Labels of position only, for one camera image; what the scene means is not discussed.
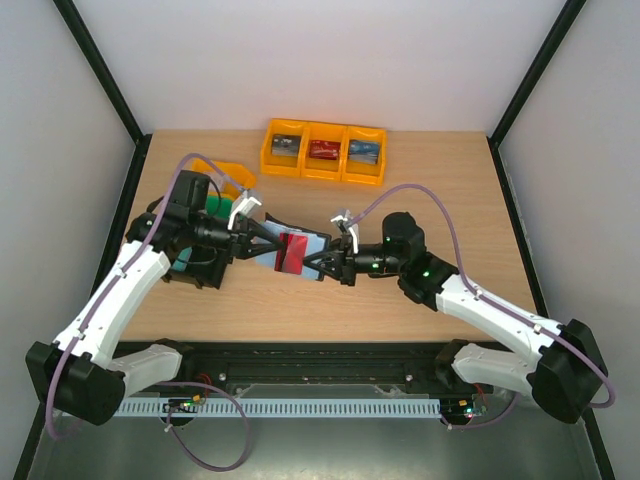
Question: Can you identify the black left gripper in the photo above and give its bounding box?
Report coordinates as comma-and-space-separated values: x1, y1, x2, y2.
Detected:
190, 213, 283, 265

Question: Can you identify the black leather card holder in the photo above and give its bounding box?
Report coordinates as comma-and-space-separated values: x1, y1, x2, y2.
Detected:
255, 213, 331, 281

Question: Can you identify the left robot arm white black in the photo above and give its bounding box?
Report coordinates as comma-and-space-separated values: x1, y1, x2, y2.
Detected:
26, 170, 283, 425

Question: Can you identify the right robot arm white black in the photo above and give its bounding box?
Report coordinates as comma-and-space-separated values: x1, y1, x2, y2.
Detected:
304, 212, 608, 424

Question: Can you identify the teal VIP card stack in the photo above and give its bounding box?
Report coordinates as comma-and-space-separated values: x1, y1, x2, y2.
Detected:
171, 247, 193, 272

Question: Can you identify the yellow bin with grey cards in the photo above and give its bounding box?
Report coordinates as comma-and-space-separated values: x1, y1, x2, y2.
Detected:
260, 118, 309, 178

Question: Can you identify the grey VIP card stack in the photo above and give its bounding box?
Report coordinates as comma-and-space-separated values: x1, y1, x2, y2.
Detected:
271, 134, 302, 158

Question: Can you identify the red VIP card stack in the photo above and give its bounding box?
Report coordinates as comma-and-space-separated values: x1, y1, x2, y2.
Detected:
308, 140, 341, 161

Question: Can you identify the blue VIP card stack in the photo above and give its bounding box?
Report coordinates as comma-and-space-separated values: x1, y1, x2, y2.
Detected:
348, 140, 380, 165

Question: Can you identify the yellow bin with red cards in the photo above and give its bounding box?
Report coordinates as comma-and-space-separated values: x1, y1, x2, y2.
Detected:
301, 122, 347, 181

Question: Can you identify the yellow bin with blue cards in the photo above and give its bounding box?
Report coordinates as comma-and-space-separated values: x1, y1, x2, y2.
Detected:
341, 126, 387, 186

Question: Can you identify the green plastic bin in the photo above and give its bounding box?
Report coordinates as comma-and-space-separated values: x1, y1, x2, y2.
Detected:
205, 195, 233, 219

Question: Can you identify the yellow bin near green bin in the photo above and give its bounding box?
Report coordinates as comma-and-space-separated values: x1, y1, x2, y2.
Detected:
190, 159, 257, 200

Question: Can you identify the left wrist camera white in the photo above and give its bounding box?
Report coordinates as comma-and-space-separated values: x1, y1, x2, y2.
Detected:
227, 188, 263, 231

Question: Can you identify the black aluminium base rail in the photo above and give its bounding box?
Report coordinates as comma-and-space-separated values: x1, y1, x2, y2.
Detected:
175, 341, 477, 397

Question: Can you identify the white slotted cable duct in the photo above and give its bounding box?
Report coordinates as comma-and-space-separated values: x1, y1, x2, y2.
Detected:
115, 397, 440, 419

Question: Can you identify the black frame post left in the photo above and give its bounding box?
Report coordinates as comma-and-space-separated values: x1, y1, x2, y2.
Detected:
52, 0, 151, 146

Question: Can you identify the black frame post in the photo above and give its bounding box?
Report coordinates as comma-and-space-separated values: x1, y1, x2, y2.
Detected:
52, 0, 151, 146
488, 0, 587, 144

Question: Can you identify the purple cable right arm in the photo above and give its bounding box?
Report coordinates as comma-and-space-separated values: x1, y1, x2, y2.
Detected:
344, 183, 617, 432

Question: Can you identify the black frame post right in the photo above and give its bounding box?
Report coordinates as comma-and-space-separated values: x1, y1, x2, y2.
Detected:
488, 0, 587, 144

